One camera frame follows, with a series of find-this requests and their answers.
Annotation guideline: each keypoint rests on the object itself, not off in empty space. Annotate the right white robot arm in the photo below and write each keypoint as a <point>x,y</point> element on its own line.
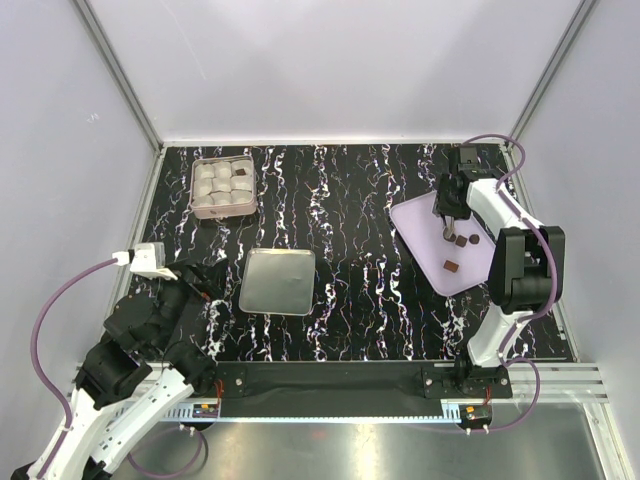
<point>525,277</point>

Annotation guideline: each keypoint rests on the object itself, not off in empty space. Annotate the white cable duct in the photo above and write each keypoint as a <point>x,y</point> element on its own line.
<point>415,411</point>

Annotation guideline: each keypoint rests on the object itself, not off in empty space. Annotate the pink chocolate box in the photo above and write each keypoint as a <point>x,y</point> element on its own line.
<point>217,193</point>

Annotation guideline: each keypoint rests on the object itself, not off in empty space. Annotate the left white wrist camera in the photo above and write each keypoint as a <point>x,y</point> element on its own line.
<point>146,260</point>

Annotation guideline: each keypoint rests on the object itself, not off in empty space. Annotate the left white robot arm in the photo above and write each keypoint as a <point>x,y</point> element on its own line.
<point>135,373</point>

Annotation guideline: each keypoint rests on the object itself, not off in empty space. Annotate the lavender plastic tray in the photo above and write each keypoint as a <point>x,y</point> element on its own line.
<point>422,232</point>

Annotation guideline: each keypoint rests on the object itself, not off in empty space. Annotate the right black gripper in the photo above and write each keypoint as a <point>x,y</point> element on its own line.
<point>441,205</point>

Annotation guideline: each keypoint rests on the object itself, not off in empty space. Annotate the dark rectangular chocolate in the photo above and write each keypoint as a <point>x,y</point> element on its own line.
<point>451,266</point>

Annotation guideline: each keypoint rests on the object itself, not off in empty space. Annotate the dark square chocolate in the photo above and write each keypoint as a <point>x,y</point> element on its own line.
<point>461,241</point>

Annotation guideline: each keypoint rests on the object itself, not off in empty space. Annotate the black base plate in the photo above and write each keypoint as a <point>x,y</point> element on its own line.
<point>361,381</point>

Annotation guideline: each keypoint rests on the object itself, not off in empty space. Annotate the silver metal box lid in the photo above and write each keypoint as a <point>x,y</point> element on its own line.
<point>278,282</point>

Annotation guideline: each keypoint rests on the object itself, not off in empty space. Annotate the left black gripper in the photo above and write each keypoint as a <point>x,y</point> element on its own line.
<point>213,275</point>

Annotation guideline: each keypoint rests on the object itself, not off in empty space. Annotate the metal tongs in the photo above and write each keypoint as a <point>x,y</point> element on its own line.
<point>449,229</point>

